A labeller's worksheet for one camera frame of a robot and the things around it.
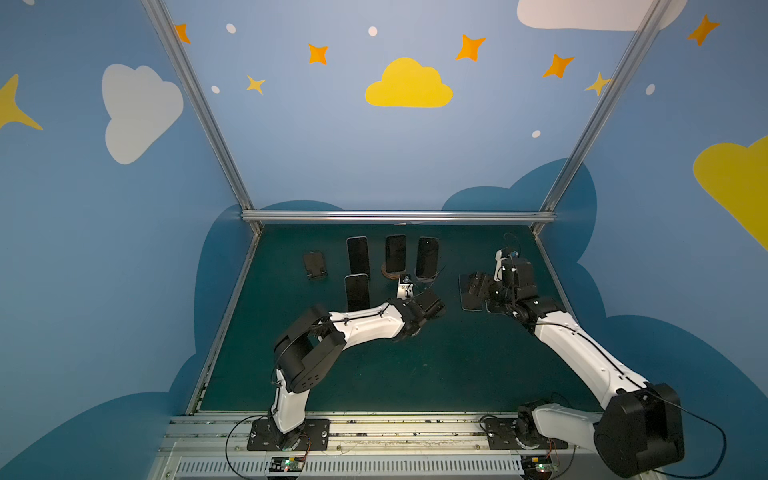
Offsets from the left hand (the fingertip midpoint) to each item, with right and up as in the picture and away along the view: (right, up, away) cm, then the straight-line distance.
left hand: (409, 309), depth 91 cm
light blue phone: (-16, +6, -7) cm, 18 cm away
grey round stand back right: (+8, +8, +14) cm, 18 cm away
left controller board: (-32, -34, -21) cm, 51 cm away
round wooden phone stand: (-5, +10, +12) cm, 16 cm away
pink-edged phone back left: (-17, +17, +9) cm, 26 cm away
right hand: (+22, +11, -6) cm, 25 cm away
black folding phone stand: (-32, +13, +12) cm, 37 cm away
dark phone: (+7, +16, +9) cm, 20 cm away
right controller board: (+30, -35, -20) cm, 50 cm away
